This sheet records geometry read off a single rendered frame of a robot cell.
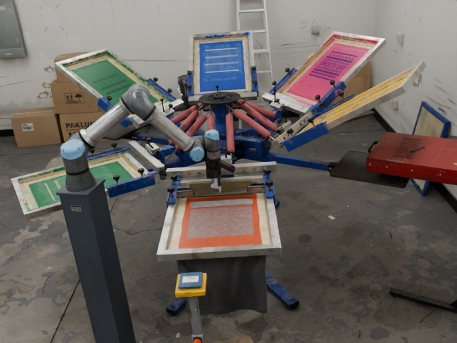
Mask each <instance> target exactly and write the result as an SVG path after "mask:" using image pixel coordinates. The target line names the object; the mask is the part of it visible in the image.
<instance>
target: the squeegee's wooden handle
mask: <svg viewBox="0 0 457 343"><path fill-rule="evenodd" d="M213 183H214V180H210V181H198V182H190V183H189V186H190V190H193V193H194V195H195V193H216V192H219V189H214V188H212V187H211V184H213ZM251 185H252V179H251V178H244V179H232V180H221V188H222V190H221V192H229V191H247V192H248V187H249V186H251Z"/></svg>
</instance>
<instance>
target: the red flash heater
mask: <svg viewBox="0 0 457 343"><path fill-rule="evenodd" d="M423 146H425V147H424V148H421V147H423ZM418 148H421V149H419V150H416V151H413V152H410V151H412V150H415V149H418ZM366 165H367V172H374V173H379V174H388V175H392V176H400V177H405V178H413V179H418V180H427V181H431V182H440V183H444V184H453V185H457V140H453V139H447V138H441V137H429V136H423V135H411V134H404V133H393V132H385V133H384V135H383V136H382V138H381V139H380V141H378V143H377V144H376V146H375V147H374V149H372V151H371V152H370V154H369V155H368V157H367V159H366Z"/></svg>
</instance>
